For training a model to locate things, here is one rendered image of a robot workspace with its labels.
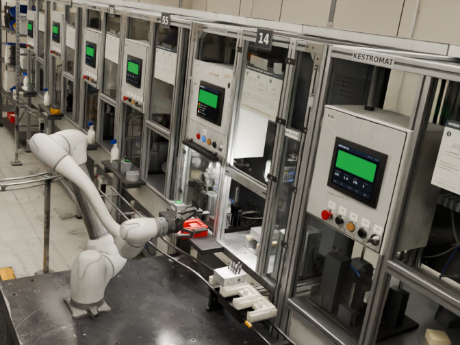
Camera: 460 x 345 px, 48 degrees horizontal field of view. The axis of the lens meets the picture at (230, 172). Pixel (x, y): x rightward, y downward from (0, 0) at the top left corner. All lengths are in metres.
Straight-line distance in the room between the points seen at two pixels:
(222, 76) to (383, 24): 4.25
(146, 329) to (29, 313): 0.55
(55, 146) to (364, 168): 1.36
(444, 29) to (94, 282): 4.79
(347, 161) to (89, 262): 1.25
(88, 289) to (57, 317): 0.19
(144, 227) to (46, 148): 0.56
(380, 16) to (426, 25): 0.70
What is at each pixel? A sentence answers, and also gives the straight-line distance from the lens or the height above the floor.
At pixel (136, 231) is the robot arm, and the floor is 1.14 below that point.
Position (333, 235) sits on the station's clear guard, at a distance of 2.14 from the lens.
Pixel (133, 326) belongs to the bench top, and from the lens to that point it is 2.51.
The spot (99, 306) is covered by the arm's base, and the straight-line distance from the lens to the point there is 2.59.
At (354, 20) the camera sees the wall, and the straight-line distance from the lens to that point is 7.09.
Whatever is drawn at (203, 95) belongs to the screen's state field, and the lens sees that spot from 2.83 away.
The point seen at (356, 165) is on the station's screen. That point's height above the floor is 1.63.
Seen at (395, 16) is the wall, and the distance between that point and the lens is 6.64.
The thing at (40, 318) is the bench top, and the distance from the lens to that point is 2.58.
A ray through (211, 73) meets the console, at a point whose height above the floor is 1.78.
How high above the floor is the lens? 2.10
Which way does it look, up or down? 17 degrees down
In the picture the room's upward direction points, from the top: 7 degrees clockwise
